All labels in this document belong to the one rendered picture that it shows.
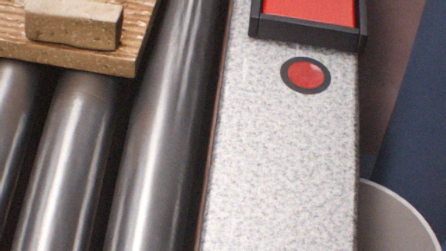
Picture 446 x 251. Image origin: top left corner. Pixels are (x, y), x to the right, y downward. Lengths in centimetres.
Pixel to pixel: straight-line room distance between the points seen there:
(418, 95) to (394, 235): 20
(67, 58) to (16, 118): 5
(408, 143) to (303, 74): 80
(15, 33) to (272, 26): 16
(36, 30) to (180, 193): 13
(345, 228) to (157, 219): 10
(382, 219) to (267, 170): 76
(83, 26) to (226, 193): 12
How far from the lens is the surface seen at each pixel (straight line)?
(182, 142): 50
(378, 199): 123
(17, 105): 52
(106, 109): 52
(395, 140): 137
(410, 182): 138
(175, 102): 52
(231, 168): 50
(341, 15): 58
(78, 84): 53
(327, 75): 55
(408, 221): 122
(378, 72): 191
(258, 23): 56
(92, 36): 52
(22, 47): 53
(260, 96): 53
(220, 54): 61
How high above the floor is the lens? 130
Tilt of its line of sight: 49 degrees down
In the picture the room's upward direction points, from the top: 8 degrees clockwise
